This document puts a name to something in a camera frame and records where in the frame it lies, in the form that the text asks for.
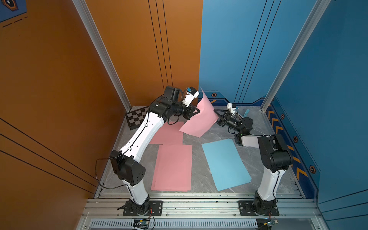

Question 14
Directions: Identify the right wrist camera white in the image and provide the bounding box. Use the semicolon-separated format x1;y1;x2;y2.
227;103;238;117

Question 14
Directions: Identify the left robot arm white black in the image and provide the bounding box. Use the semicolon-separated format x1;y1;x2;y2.
109;86;200;216

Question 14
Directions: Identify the left aluminium corner post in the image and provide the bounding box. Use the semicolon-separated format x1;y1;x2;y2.
72;0;132;112

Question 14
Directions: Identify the aluminium rail frame front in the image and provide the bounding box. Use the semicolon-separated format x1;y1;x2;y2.
77;193;328;230

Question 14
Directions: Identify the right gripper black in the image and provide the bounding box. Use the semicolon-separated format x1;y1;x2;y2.
212;111;242;135

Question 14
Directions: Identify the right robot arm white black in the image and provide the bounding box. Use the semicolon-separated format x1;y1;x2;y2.
214;104;293;217

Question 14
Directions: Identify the green circuit board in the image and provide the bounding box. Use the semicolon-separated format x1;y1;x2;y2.
132;218;150;230
256;219;279;230

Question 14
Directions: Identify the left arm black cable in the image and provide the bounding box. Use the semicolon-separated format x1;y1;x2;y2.
95;156;130;190

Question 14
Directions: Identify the left green circuit board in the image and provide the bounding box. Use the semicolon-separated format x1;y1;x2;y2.
132;218;150;230

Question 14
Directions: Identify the right green circuit board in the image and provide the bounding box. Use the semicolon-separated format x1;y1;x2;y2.
256;219;279;230

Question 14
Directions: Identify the right aluminium corner post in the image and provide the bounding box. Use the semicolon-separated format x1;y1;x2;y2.
260;0;331;112

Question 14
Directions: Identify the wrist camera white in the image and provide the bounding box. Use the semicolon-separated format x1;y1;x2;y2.
182;87;199;107
227;103;238;117

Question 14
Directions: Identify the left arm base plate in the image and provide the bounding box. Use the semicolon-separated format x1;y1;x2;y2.
121;200;163;217

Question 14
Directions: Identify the light blue paper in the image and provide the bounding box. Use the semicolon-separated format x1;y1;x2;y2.
202;139;252;191

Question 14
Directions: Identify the black white checkerboard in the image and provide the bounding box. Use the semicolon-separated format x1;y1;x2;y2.
125;106;149;130

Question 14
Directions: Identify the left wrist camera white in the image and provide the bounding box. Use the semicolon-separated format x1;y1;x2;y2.
182;87;199;107

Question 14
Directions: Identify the aluminium corner post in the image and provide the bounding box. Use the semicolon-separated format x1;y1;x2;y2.
260;0;331;112
72;0;132;112

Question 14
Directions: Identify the pink paper small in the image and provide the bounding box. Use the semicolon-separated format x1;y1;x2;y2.
179;91;218;138

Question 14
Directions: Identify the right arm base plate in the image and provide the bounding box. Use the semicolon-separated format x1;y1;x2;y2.
238;200;280;217

